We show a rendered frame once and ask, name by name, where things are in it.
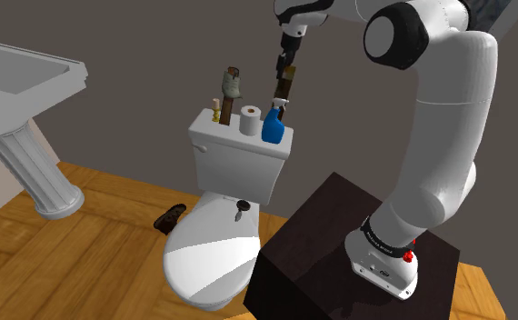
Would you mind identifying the brown stick with tan band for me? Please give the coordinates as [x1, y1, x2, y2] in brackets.
[272, 65, 297, 122]

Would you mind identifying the small black round-headed object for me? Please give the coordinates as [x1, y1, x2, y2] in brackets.
[234, 199, 251, 223]

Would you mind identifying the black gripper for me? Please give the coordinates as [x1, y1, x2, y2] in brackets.
[275, 34, 304, 81]

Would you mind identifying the white toilet paper roll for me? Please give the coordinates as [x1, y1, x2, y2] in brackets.
[238, 105, 263, 137]

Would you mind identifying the dark robot stand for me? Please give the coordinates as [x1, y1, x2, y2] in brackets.
[242, 171, 462, 320]

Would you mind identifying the brown stick with grey cloth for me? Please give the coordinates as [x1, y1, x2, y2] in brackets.
[218, 65, 244, 127]

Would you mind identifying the white pedestal sink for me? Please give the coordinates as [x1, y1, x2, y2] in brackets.
[0, 34, 89, 221]

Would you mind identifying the blue spray bottle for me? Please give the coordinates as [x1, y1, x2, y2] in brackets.
[261, 98, 291, 145]

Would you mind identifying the dark brown oblong object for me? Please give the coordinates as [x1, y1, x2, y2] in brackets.
[153, 203, 188, 236]

